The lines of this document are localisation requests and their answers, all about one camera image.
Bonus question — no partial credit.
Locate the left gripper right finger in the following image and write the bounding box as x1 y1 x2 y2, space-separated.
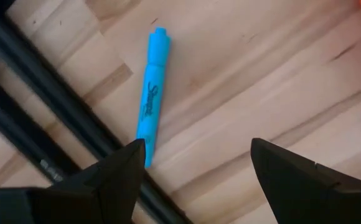
251 138 361 224

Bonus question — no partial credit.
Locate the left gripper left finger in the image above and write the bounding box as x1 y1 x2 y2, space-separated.
27 139 146 224

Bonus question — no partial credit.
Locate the light blue Sharpie highlighter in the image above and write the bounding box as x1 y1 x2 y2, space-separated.
136 27 172 169

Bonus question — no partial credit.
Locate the black aluminium table frame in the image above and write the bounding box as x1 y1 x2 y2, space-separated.
0 0 195 224

